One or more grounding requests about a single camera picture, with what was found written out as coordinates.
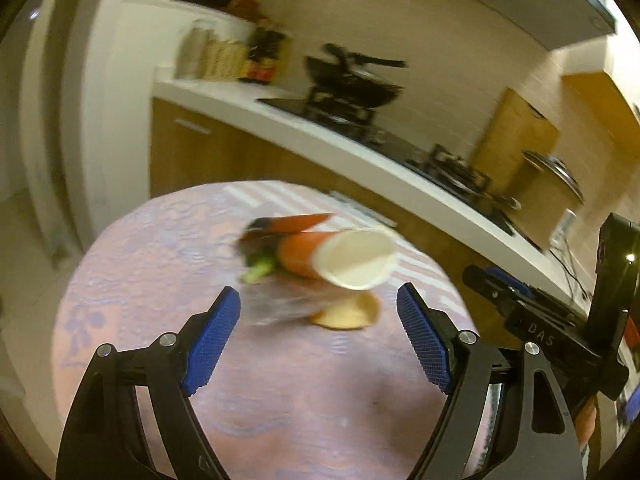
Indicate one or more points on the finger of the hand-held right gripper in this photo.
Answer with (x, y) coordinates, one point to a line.
(482, 285)
(510, 282)

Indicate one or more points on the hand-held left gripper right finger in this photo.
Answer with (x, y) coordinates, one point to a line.
(425, 345)

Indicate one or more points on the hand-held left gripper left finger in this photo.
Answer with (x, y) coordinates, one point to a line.
(212, 342)

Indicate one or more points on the clear plastic wrapper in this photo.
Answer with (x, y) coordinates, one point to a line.
(280, 302)

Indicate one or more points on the green scrap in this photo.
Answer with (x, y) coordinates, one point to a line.
(260, 266)

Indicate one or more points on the orange paper cup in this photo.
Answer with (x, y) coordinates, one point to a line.
(300, 255)

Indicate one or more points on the orange snack wrapper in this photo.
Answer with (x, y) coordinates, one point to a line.
(295, 222)

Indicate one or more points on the person's right hand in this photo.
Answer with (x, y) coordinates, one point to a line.
(586, 420)

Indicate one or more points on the brown rice cooker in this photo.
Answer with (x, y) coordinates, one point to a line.
(540, 200)

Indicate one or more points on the pink patterned tablecloth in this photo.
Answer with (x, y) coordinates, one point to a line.
(150, 260)

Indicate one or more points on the black stove burner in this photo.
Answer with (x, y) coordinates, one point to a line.
(345, 112)
(455, 167)

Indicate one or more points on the wooden cutting board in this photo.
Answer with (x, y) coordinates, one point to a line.
(515, 130)

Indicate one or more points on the black glass cooktop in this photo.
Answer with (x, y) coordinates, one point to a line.
(400, 152)

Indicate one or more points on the wooden kitchen cabinet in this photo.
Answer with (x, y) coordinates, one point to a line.
(225, 155)

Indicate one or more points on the black wok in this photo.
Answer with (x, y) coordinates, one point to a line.
(350, 82)

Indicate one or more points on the white kitchen countertop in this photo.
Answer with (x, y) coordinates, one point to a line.
(215, 94)

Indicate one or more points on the grey range hood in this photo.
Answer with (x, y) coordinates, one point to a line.
(500, 5)

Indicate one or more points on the pale patterned packets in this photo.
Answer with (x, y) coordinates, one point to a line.
(225, 60)

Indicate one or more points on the dark sauce bottle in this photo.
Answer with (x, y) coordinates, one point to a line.
(275, 57)
(252, 62)

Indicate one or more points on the pale cylindrical canister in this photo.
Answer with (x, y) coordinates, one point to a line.
(192, 55)

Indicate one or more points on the red bag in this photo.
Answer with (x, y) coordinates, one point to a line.
(247, 10)

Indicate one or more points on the orange wall cabinet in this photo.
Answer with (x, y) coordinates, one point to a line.
(595, 91)

